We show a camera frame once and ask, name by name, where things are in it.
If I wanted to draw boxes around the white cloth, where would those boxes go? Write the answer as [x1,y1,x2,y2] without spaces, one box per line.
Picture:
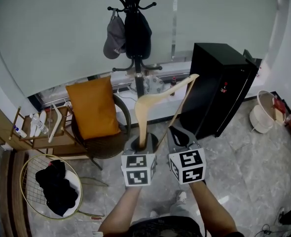
[61,170,82,218]

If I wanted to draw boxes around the gold wire basket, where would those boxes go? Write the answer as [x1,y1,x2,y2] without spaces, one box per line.
[19,154,109,219]

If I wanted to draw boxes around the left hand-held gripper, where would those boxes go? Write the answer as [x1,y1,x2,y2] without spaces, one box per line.
[120,131,159,188]

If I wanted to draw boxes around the small white blue-capped bottle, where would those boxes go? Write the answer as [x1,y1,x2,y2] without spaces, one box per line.
[13,126,28,138]

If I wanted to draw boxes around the black cap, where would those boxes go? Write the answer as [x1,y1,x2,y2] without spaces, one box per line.
[124,10,153,59]

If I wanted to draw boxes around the dark cola bottle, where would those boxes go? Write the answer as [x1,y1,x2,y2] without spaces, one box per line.
[170,76,177,96]

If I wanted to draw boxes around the white slipper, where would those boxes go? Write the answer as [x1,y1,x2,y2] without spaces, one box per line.
[35,110,47,137]
[29,112,40,137]

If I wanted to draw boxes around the wooden hanger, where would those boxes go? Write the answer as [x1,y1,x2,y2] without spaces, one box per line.
[134,73,200,150]

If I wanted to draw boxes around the black mini fridge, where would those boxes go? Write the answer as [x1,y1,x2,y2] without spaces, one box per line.
[179,42,259,140]

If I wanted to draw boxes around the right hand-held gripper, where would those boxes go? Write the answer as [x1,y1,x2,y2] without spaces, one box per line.
[167,126,207,185]

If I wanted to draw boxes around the white curved plastic handle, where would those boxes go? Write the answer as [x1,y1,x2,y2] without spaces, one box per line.
[48,103,65,143]

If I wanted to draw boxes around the white roller blind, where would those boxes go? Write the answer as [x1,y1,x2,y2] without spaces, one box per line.
[0,0,284,98]

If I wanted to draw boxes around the clear blind pull rod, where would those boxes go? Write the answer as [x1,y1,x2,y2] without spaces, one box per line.
[171,0,179,59]

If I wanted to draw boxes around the wooden cart with gold frame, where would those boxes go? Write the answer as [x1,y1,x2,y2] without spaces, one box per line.
[8,105,87,158]

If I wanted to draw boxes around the grey cap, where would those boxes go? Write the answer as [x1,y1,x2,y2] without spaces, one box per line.
[103,8,126,60]

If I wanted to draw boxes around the black floor cables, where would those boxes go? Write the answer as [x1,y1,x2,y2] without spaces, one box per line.
[254,223,291,237]

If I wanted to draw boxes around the person's left leg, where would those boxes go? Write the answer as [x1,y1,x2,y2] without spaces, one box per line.
[149,207,170,219]

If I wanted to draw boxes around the person's left forearm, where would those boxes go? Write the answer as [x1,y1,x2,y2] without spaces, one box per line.
[98,185,143,236]

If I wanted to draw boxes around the floral patterned bag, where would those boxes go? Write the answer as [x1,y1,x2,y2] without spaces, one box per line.
[144,75,165,95]

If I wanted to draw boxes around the black clothes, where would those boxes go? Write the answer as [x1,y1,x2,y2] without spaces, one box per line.
[35,159,79,217]

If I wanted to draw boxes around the clear water bottle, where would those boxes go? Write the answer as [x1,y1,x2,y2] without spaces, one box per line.
[29,114,49,135]

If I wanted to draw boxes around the orange cushion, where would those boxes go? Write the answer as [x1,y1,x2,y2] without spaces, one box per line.
[65,75,122,141]

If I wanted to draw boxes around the person's black patterned shirt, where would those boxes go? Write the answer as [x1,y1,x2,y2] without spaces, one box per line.
[127,216,206,237]

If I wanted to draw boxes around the white plastic tub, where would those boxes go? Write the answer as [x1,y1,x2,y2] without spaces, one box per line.
[249,90,288,134]

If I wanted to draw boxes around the red item in tub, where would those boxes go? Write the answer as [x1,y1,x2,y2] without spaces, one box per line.
[272,97,287,115]

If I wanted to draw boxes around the dark folded frame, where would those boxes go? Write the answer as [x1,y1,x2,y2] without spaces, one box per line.
[243,48,262,72]

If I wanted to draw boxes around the person's leg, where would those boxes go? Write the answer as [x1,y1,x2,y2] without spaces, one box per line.
[149,207,170,219]
[169,190,188,218]

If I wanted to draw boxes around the white cable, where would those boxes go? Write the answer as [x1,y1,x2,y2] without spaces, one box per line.
[115,87,138,102]

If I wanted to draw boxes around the person's right forearm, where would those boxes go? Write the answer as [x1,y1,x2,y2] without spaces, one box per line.
[188,180,239,237]

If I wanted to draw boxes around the dark wicker chair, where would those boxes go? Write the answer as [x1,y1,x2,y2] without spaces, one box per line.
[71,94,133,171]

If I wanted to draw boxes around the person's right leg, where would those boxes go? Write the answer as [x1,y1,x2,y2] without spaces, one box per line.
[169,190,188,218]

